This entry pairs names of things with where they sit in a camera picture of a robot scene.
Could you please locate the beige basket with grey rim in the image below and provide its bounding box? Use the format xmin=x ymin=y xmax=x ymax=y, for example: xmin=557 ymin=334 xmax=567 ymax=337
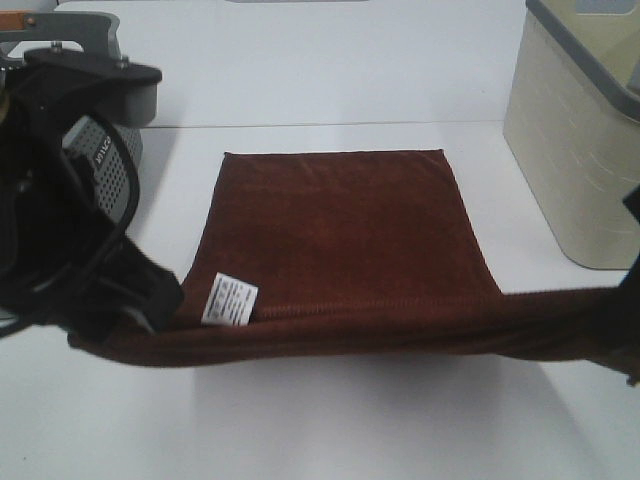
xmin=503 ymin=1 xmax=639 ymax=270

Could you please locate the grey perforated plastic basket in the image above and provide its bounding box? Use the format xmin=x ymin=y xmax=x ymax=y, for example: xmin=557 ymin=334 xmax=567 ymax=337
xmin=0 ymin=12 xmax=146 ymax=226

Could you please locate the brown leather basket handle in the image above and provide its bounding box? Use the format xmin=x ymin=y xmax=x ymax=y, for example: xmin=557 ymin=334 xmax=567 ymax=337
xmin=0 ymin=10 xmax=36 ymax=32

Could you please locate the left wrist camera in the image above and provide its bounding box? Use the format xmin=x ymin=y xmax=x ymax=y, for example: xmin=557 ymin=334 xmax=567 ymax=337
xmin=24 ymin=48 xmax=162 ymax=128

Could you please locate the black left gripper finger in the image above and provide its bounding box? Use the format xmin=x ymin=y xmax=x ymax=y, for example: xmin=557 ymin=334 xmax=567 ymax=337
xmin=99 ymin=239 xmax=183 ymax=334

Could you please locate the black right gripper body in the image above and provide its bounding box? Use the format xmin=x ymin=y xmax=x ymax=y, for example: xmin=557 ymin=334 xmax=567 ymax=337
xmin=622 ymin=187 xmax=640 ymax=285

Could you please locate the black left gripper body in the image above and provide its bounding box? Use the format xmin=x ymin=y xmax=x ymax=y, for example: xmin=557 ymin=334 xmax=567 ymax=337
xmin=1 ymin=64 xmax=134 ymax=325

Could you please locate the brown towel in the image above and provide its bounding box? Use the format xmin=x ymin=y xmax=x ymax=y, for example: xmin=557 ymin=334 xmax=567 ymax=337
xmin=68 ymin=150 xmax=639 ymax=384

